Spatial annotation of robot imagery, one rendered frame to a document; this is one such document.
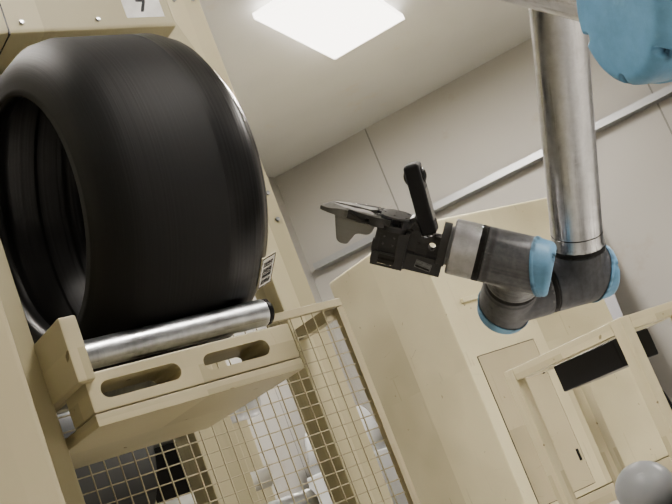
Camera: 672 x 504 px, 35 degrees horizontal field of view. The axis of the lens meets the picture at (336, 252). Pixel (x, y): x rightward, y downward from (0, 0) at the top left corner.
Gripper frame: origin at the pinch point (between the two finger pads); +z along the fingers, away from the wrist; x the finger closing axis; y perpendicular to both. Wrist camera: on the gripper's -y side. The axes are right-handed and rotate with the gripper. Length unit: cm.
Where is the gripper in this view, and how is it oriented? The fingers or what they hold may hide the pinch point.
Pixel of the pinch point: (329, 203)
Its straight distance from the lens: 172.0
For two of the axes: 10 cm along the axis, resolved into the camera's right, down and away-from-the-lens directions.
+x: 1.6, -2.0, 9.7
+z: -9.7, -2.3, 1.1
